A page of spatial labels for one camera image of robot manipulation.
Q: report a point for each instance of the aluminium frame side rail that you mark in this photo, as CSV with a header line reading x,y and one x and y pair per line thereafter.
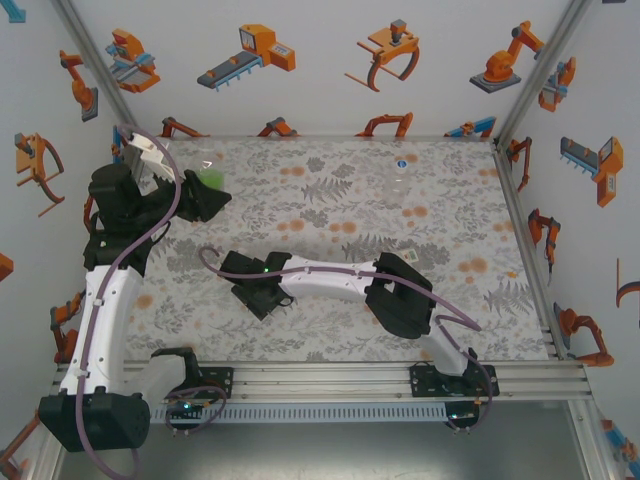
x,y
135,150
525,240

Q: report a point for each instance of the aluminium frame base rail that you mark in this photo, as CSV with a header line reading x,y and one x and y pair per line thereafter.
x,y
320,380

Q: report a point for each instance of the clear unlabelled plastic bottle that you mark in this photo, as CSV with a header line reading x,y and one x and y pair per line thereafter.
x,y
400,190

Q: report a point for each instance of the white cap blue Pocari print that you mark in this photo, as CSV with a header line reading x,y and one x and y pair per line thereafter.
x,y
400,164

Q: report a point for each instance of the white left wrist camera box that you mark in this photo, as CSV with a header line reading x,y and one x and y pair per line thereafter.
x,y
150,155

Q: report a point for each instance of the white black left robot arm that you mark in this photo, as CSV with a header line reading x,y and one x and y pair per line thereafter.
x,y
105,325

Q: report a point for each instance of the green controller circuit board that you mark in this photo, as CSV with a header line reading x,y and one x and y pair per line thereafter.
x,y
186,406
460,415

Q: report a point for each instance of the white green box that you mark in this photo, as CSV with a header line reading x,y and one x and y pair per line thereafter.
x,y
410,255

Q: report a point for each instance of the floral patterned table mat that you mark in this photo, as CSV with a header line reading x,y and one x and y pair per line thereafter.
x,y
350,200

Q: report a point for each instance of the aluminium frame corner post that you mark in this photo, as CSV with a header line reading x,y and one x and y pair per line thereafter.
x,y
540,70
100,65

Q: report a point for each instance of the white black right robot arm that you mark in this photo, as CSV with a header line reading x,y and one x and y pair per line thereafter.
x,y
330,282

